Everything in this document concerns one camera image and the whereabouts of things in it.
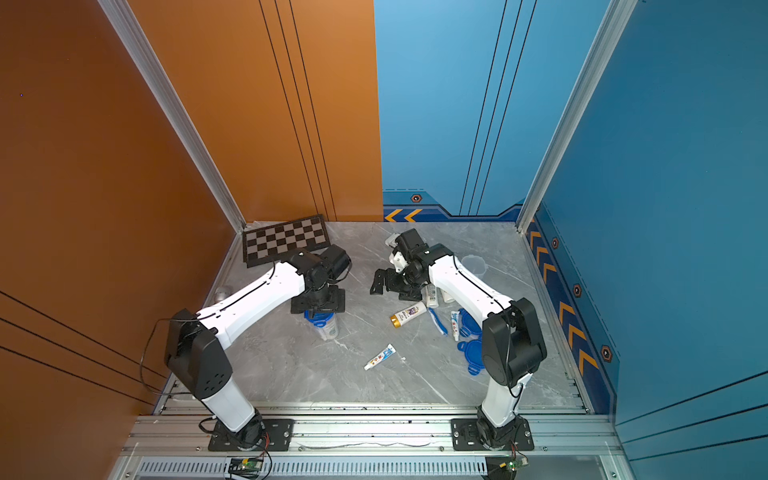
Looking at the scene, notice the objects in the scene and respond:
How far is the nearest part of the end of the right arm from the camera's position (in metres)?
0.63

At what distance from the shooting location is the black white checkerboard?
110 centimetres

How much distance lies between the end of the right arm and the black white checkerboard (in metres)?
0.43
